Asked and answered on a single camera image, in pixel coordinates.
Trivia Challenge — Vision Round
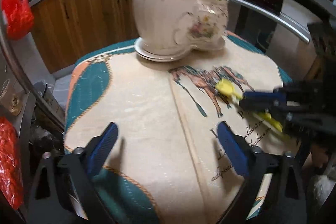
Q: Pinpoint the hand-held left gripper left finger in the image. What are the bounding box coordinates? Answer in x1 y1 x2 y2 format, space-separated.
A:
27 122 119 224

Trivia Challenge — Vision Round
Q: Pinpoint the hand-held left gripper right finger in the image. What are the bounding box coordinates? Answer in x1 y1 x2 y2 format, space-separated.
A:
217 121 307 224

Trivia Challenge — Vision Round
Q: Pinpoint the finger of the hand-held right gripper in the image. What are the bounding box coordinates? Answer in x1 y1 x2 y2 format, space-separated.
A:
243 87 289 102
238 100 295 123

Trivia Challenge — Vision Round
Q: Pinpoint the yellow-handled silicone spoon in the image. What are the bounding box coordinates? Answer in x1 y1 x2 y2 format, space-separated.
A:
215 79 290 139

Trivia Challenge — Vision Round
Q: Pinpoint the floral ceramic utensil holder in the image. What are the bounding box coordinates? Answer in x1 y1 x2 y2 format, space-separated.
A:
132 0 230 62

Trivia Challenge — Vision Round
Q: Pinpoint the printed horse table mat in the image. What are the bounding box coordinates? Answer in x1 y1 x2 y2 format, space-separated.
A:
63 30 302 224

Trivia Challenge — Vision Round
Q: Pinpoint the crumpled red plastic bag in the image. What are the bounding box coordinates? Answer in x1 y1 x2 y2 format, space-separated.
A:
0 116 24 210

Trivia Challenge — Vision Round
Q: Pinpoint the drinking glass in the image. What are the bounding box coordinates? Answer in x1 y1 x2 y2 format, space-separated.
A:
0 80 25 116

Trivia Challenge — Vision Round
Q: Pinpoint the wooden kitchen cabinet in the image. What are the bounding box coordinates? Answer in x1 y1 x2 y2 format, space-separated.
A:
30 0 137 73

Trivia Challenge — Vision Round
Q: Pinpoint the hanging red plastic bag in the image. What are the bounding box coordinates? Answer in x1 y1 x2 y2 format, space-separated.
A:
1 0 34 41

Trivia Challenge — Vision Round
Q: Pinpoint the chrome oven handle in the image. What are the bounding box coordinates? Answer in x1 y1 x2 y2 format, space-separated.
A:
218 0 311 43

